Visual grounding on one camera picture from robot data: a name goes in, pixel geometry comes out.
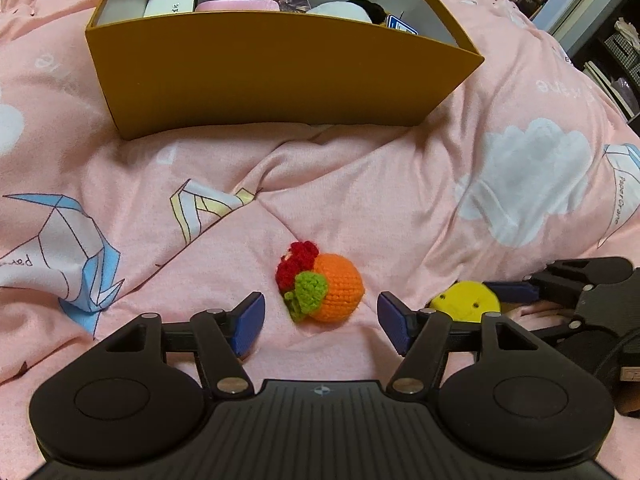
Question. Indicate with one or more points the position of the shelf with books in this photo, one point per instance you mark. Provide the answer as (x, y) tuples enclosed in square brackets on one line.
[(601, 38)]

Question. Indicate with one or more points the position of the white box with text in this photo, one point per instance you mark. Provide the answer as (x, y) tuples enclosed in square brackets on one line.
[(167, 7)]

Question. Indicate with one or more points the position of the blue white card box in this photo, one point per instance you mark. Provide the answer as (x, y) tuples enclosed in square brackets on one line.
[(393, 22)]

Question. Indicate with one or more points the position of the orange cardboard storage box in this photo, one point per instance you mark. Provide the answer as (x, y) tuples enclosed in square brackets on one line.
[(226, 68)]

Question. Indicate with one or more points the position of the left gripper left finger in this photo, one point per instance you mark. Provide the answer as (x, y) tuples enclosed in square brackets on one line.
[(222, 340)]

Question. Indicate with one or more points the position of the crocheted orange fruit toy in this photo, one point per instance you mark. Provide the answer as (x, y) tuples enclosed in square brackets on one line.
[(313, 284)]

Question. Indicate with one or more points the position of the pink flat case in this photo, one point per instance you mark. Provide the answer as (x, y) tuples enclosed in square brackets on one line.
[(237, 6)]

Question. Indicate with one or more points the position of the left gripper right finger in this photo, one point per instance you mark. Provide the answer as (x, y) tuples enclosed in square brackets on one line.
[(421, 339)]

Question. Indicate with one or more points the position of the panda plush toy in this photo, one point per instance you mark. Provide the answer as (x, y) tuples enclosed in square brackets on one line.
[(364, 11)]

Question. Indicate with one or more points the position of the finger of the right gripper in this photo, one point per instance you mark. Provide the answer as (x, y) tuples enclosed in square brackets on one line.
[(514, 292)]

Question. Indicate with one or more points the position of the pink patterned bed quilt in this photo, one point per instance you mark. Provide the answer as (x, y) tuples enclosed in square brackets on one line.
[(514, 170)]

